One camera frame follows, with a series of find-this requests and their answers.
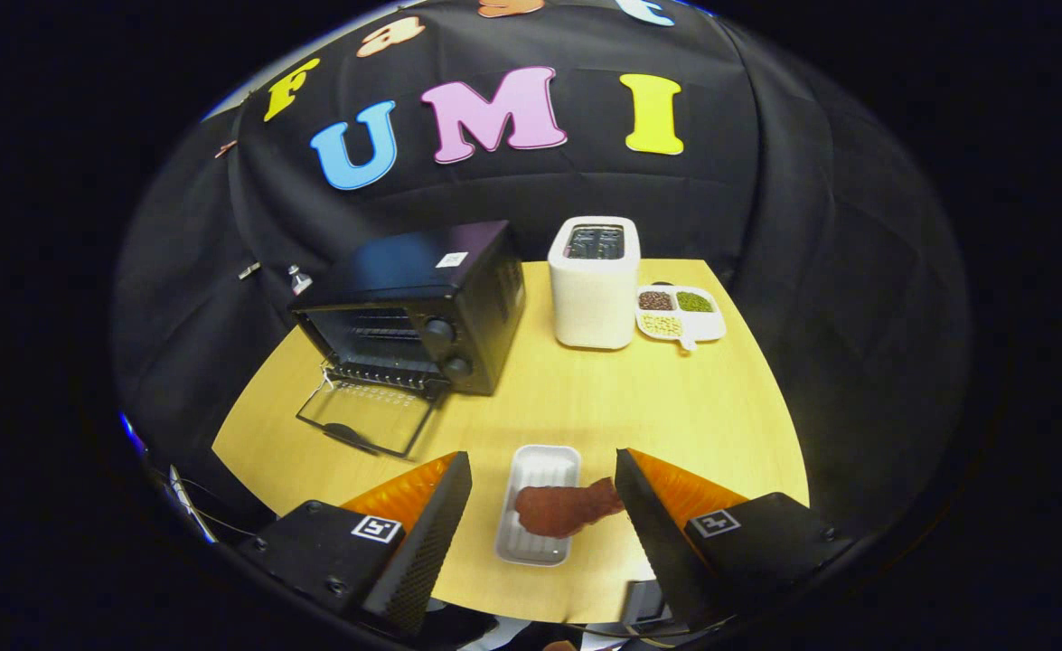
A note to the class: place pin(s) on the black backdrop cloth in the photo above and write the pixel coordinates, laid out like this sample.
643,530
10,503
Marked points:
811,226

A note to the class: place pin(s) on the clear plastic bottle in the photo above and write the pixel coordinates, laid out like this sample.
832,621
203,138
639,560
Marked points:
299,282

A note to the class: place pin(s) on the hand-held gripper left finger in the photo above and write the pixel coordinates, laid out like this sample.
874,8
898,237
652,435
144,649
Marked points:
436,542

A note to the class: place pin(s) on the pink clip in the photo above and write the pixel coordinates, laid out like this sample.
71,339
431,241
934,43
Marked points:
225,149

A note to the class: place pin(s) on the white ribbed tray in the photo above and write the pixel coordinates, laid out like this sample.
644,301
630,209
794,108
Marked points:
544,466

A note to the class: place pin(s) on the brown meat slice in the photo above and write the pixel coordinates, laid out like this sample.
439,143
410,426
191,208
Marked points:
562,511

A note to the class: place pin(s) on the white toaster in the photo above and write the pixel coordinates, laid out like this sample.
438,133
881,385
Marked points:
592,303

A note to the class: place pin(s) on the black toaster oven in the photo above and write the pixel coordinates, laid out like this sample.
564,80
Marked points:
404,262

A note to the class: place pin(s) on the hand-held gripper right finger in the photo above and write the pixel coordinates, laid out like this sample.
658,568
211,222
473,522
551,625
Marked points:
653,533

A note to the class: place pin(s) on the white divided bean dish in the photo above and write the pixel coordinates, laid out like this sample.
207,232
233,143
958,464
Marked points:
707,324

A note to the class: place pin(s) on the silver clip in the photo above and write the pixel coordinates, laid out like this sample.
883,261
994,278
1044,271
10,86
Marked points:
249,270

